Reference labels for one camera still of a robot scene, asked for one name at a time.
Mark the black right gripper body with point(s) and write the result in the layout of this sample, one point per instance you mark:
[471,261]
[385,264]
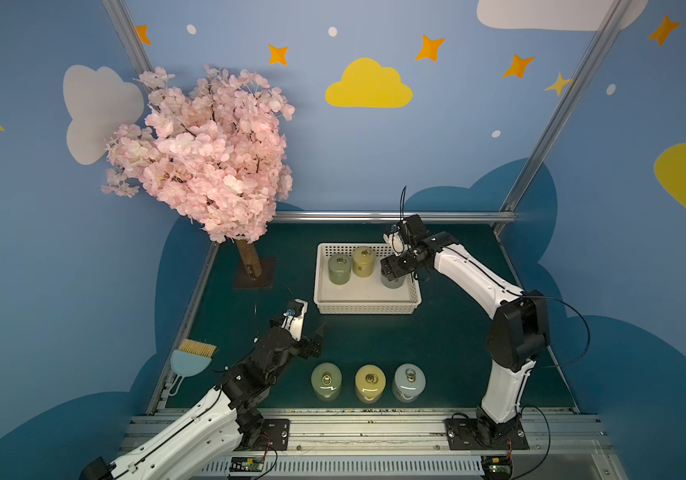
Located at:
[399,264]

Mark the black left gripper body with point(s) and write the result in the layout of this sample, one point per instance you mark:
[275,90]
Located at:
[303,345]

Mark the green tea canister front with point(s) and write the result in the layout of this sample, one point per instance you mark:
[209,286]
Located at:
[326,381]

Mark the green tea canister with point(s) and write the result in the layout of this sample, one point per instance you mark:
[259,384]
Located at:
[339,269]
[326,381]

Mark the blue tea canister back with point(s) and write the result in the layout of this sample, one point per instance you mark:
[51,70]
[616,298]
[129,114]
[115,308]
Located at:
[392,283]

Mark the blue tea canister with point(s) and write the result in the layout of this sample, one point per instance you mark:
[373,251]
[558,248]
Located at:
[392,283]
[409,383]

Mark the yellow tea canister back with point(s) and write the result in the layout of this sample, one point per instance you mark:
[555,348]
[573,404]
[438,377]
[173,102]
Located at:
[363,261]

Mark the yellow tea canister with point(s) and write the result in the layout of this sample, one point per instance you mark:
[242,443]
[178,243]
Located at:
[370,383]
[363,261]

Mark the yellow tea canister front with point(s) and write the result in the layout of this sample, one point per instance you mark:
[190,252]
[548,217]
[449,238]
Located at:
[370,383]

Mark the green tea canister back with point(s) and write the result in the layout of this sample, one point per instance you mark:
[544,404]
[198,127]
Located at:
[339,269]

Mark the blue tea canister front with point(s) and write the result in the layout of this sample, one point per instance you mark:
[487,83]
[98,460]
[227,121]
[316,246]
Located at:
[409,383]

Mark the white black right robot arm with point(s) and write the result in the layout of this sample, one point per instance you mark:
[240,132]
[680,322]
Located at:
[519,329]

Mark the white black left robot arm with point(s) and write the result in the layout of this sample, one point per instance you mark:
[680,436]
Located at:
[226,417]

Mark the white perforated plastic basket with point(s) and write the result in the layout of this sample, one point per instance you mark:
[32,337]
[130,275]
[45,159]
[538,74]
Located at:
[361,295]

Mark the dark square tree base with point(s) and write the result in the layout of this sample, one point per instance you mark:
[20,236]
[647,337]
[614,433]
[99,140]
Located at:
[244,281]

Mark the light blue hand brush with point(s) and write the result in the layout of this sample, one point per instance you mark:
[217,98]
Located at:
[191,358]

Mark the brown tree trunk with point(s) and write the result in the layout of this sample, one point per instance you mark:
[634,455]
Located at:
[250,258]

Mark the left green circuit board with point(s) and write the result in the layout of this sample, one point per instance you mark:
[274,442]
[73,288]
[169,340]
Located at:
[246,466]

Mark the green circuit board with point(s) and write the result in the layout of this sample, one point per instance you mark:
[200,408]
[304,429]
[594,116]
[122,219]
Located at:
[246,466]
[497,467]

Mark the pink cherry blossom tree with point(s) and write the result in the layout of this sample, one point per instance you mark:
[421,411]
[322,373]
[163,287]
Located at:
[215,155]

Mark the right green circuit board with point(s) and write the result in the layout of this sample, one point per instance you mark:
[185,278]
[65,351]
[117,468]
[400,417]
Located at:
[497,467]

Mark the aluminium frame rail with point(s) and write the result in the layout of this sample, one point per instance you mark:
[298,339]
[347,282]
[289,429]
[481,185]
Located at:
[339,217]

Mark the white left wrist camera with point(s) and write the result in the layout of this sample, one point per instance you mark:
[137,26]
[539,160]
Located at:
[293,318]

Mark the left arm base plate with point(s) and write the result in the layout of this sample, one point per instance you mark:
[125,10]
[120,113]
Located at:
[272,432]

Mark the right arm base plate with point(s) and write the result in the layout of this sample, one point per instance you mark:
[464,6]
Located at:
[472,434]

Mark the aluminium base rail track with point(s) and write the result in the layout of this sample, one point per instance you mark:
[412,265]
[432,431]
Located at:
[392,442]

